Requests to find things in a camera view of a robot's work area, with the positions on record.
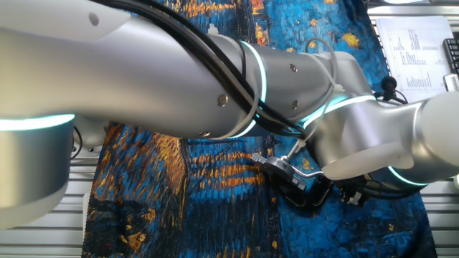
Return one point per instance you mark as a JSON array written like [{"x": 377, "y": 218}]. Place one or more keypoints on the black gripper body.
[{"x": 353, "y": 186}]

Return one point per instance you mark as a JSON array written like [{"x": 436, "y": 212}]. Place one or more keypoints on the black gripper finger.
[
  {"x": 355, "y": 199},
  {"x": 345, "y": 198}
]

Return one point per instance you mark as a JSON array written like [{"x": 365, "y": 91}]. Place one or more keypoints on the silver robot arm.
[{"x": 143, "y": 71}]

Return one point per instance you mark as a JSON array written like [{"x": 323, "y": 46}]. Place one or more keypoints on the thin metal rod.
[{"x": 293, "y": 150}]

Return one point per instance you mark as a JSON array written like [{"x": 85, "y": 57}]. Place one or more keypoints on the starry night painted cloth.
[{"x": 222, "y": 215}]

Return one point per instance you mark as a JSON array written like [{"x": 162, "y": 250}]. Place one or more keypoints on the printed paper sheet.
[{"x": 412, "y": 53}]

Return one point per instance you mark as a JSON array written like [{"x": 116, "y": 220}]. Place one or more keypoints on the black keyboard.
[{"x": 452, "y": 53}]

